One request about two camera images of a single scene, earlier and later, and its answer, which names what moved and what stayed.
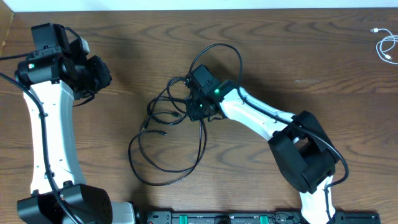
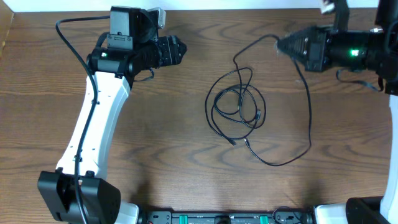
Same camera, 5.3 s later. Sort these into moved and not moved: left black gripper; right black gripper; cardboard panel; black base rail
Moved: right black gripper; left black gripper
Not moved: cardboard panel; black base rail
